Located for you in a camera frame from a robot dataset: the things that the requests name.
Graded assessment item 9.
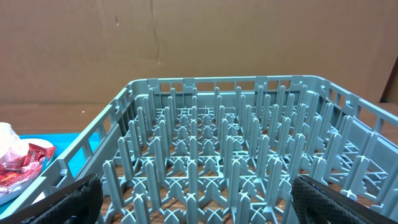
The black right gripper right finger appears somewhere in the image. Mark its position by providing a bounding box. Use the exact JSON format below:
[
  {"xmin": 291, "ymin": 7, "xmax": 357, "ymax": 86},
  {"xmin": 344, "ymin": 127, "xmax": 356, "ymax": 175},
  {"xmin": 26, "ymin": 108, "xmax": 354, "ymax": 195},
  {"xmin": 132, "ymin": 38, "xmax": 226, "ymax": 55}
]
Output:
[{"xmin": 292, "ymin": 175, "xmax": 396, "ymax": 224}]

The red snack wrapper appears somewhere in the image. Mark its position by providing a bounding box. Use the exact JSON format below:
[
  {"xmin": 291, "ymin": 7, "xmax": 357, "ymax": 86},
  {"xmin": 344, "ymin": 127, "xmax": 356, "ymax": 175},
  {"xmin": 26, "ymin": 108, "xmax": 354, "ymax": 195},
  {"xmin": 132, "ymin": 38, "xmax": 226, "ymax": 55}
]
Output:
[{"xmin": 1, "ymin": 143, "xmax": 56, "ymax": 196}]

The white tissue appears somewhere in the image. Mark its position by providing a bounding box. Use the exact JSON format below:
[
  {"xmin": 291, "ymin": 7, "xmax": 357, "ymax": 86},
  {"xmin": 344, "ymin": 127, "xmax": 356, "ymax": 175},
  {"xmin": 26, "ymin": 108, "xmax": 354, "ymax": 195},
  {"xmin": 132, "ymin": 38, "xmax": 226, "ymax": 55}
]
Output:
[{"xmin": 1, "ymin": 122, "xmax": 29, "ymax": 163}]

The teal plastic tray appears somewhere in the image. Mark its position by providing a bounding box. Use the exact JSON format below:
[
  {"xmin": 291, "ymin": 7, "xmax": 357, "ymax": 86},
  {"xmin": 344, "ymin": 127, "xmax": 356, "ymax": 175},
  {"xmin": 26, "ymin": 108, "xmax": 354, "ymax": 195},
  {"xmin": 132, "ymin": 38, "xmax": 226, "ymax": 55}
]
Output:
[{"xmin": 1, "ymin": 133, "xmax": 100, "ymax": 215}]

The grey dishwasher rack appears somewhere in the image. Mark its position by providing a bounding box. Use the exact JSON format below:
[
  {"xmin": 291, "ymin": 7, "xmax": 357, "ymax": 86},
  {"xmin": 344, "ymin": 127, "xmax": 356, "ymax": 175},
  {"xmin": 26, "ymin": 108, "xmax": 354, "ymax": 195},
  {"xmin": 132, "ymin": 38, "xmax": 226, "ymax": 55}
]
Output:
[{"xmin": 1, "ymin": 75, "xmax": 397, "ymax": 223}]

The large pink plate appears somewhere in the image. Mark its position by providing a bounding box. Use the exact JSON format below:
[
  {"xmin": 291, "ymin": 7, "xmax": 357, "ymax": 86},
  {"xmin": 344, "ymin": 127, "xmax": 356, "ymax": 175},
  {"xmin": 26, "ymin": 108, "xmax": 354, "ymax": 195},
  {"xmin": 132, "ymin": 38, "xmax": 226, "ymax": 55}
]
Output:
[{"xmin": 1, "ymin": 138, "xmax": 56, "ymax": 205}]

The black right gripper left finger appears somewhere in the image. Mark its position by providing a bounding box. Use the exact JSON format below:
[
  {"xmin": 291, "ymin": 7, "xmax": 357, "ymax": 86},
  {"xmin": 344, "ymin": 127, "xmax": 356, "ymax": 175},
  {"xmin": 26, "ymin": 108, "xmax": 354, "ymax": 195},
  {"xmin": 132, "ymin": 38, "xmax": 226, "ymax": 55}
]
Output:
[{"xmin": 1, "ymin": 174, "xmax": 103, "ymax": 224}]

